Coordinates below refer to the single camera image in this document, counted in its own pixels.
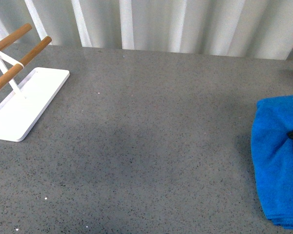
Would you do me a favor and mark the blue microfiber cloth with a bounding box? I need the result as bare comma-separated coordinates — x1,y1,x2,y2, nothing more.
251,96,293,230

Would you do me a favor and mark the white towel rack stand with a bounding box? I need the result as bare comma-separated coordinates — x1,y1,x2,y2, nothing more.
0,46,71,142

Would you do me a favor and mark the left wooden rack rod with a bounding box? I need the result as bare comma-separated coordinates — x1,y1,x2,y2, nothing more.
0,23,32,51

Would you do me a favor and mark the wooden rack rod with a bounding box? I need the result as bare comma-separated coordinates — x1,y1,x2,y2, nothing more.
0,36,52,90
0,23,32,51

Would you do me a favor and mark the right wooden rack rod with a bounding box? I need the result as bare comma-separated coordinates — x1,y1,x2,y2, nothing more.
0,36,52,90

